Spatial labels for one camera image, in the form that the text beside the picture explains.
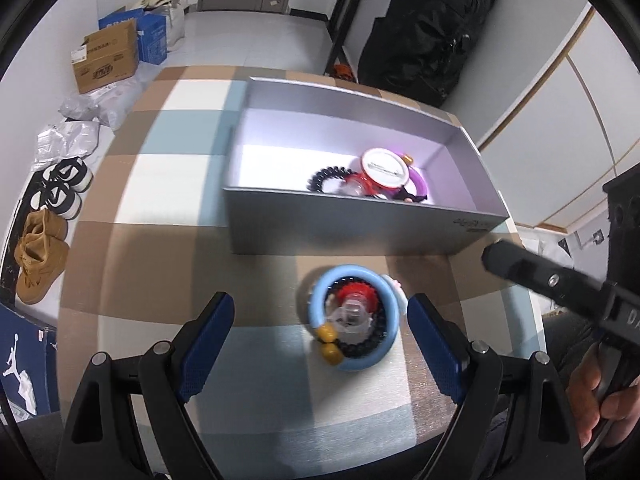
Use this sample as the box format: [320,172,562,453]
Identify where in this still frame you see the person's dark trousers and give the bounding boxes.
[542,310,601,391]

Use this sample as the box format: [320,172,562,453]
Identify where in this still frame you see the purple plastic ring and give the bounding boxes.
[397,152,431,203]

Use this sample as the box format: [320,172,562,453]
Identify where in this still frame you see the white plastic bag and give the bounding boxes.
[155,0,186,51]

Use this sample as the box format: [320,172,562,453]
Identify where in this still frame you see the clear plastic bag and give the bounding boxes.
[59,80,147,131]
[34,120,103,171]

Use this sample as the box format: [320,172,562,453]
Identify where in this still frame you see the red ruffled hair tie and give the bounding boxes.
[335,284,377,311]

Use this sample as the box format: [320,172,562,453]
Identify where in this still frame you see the blue shoe box white figure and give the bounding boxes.
[0,302,60,418]

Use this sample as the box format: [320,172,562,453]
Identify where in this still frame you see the black spiral hair tie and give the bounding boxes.
[307,165,353,193]

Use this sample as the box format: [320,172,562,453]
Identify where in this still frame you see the red white round container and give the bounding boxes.
[357,147,412,196]

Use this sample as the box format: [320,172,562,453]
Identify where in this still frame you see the yellow ball hair tie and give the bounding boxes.
[316,324,346,366]

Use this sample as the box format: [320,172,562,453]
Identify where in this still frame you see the light blue plastic ring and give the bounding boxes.
[311,264,402,373]

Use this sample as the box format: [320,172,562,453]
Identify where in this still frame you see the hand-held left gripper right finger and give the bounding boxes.
[406,293,586,480]

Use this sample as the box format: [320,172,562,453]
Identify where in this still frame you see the black coat rack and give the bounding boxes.
[325,0,381,78]

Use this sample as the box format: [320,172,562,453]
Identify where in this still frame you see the black bead bracelet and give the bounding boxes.
[330,280,390,361]

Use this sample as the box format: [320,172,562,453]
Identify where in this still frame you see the checked tablecloth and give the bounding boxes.
[55,65,548,480]

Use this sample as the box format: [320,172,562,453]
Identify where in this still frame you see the blue cardboard box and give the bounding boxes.
[98,5,168,65]

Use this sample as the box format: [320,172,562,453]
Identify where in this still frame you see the person's right hand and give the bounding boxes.
[570,340,640,448]

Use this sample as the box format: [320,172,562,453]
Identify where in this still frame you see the black backpack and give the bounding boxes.
[357,0,499,108]

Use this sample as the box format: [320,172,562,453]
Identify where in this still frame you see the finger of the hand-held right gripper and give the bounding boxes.
[481,239,617,320]

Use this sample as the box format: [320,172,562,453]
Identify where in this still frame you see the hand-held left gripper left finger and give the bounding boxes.
[55,291,236,480]

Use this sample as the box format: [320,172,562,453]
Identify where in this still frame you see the brown cardboard box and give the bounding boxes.
[71,20,141,95]

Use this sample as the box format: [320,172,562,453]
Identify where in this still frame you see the black and white sneaker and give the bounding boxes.
[30,182,82,218]
[41,157,94,193]

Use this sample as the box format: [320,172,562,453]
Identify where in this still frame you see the tan suede boot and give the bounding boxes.
[15,208,68,271]
[14,240,70,306]

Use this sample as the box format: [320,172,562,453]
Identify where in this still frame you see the grey cardboard box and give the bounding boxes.
[221,76,511,256]

